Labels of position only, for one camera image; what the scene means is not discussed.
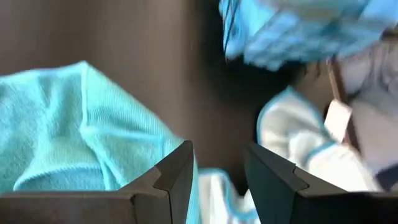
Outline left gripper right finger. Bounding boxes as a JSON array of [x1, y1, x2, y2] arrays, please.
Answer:
[[243, 142, 398, 224]]

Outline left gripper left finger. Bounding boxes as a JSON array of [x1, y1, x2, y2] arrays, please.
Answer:
[[0, 139, 196, 224]]

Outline light blue waffle microfiber towel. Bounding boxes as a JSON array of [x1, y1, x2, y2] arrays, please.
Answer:
[[218, 0, 398, 72]]

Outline pale teal-edged microfiber towel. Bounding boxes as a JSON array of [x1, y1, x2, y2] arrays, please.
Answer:
[[198, 86, 384, 224]]

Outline teal microfiber towel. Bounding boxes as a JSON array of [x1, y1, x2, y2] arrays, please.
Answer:
[[0, 60, 201, 224]]

